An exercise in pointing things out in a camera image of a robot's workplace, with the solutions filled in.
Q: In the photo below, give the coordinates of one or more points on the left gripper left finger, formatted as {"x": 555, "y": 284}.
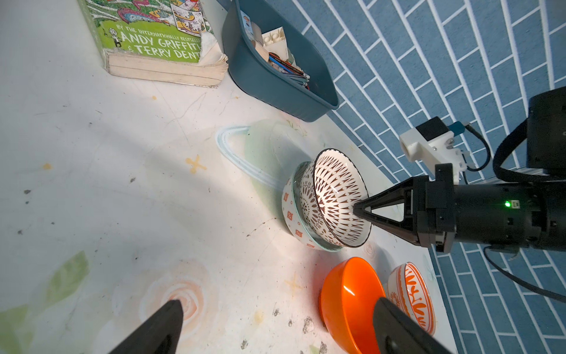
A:
{"x": 158, "y": 334}

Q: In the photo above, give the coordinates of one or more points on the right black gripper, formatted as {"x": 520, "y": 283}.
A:
{"x": 428, "y": 218}

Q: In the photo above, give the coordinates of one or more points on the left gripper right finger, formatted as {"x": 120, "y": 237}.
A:
{"x": 397, "y": 333}

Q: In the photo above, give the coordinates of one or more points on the orange white floral bowl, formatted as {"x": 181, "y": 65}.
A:
{"x": 407, "y": 289}

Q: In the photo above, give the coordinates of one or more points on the brown lattice bowl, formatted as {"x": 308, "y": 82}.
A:
{"x": 329, "y": 187}

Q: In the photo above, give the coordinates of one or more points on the green patterned bowl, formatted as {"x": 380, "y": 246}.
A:
{"x": 294, "y": 219}

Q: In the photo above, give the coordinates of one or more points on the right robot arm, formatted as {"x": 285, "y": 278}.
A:
{"x": 525, "y": 208}

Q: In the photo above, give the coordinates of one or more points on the plain orange bowl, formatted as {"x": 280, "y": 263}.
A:
{"x": 346, "y": 304}

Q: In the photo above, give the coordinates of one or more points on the items in bin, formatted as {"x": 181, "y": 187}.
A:
{"x": 272, "y": 48}

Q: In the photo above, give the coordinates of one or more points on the teal plastic bin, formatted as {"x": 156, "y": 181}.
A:
{"x": 259, "y": 79}

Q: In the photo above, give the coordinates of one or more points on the green paperback book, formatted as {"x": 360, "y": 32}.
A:
{"x": 165, "y": 41}

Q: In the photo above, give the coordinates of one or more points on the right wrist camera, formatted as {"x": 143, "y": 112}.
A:
{"x": 432, "y": 143}

